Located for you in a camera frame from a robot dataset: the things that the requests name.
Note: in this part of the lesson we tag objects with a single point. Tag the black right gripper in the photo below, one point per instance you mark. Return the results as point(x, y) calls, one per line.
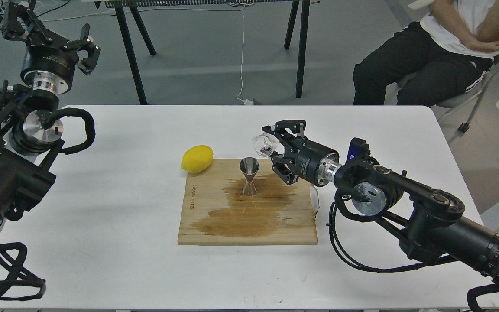
point(311, 161)

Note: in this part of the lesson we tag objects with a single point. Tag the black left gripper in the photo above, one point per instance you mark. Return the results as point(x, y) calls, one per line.
point(20, 23)

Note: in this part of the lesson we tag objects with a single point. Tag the clear glass measuring cup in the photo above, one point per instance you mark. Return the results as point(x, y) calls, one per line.
point(266, 144)

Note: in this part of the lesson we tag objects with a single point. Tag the steel double jigger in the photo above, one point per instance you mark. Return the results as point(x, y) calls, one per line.
point(249, 167)

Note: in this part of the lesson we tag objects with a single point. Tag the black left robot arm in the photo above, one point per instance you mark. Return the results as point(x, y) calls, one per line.
point(33, 130)

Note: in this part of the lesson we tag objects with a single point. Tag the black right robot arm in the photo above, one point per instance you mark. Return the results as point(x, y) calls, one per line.
point(428, 223)

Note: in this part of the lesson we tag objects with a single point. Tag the yellow lemon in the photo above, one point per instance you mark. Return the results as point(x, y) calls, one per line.
point(197, 159)

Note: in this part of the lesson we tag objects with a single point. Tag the wooden cutting board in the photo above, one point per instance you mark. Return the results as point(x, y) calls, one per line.
point(215, 211)

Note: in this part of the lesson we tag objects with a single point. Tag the seated person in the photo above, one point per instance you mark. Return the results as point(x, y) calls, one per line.
point(431, 56)

